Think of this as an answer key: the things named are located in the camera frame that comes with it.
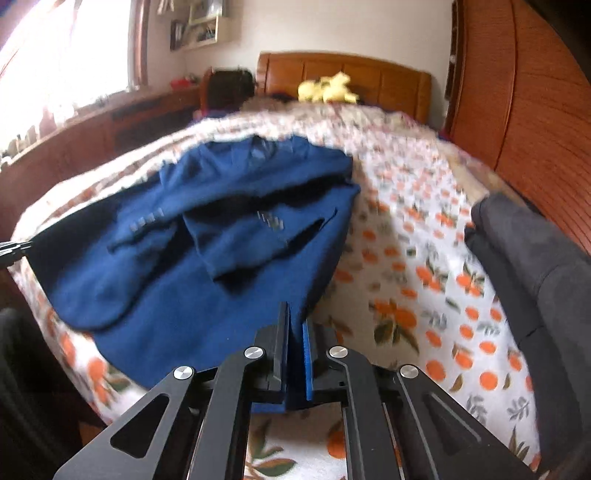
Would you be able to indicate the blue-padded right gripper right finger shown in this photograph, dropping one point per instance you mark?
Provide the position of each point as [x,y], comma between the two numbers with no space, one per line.
[399,424]

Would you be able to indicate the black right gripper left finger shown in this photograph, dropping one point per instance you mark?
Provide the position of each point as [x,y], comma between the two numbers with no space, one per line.
[192,421]

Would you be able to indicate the navy blue suit jacket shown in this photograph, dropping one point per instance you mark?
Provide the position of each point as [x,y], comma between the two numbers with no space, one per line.
[185,267]

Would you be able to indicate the folded dark grey clothes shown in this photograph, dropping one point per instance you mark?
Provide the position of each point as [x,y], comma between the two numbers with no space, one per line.
[542,280]

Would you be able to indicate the orange-print white bed sheet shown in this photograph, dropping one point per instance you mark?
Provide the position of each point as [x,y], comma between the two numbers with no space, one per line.
[407,289]

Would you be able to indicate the wooden desk cabinet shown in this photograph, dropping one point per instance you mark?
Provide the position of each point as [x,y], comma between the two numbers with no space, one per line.
[87,143]

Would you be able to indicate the red bowl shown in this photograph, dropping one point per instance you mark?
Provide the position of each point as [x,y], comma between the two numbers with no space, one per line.
[180,83]

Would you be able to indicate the wooden chair with black bag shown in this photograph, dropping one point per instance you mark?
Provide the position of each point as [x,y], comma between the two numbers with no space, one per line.
[221,89]

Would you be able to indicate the yellow Pikachu plush toy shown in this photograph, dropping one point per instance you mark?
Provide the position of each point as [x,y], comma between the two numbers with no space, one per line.
[333,89]

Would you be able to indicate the wooden bed headboard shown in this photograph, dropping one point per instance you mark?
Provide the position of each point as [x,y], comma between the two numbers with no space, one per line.
[387,85]

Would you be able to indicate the wooden louvered wardrobe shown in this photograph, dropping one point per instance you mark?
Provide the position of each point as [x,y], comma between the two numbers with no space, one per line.
[521,105]

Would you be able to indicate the window with wooden frame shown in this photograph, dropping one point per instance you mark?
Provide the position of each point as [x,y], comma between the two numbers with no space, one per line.
[64,56]

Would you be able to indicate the white wall shelf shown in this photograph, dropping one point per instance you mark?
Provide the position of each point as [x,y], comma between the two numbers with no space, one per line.
[205,23]

